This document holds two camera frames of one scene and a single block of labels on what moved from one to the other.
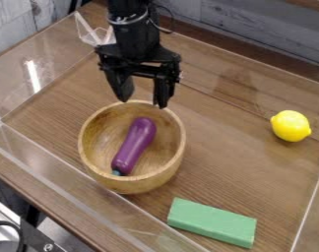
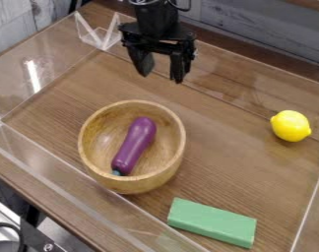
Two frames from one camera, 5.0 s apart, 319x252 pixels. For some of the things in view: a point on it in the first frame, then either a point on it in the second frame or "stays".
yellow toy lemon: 289,126 stays
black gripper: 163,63 -> 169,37
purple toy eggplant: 142,135 stays
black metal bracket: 36,241 stays
